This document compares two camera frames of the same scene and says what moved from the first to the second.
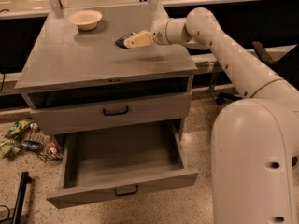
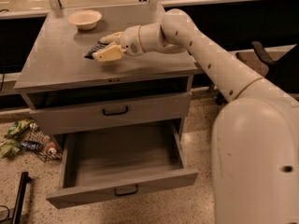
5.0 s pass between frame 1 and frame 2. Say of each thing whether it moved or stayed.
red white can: stayed
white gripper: moved
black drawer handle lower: stayed
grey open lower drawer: stayed
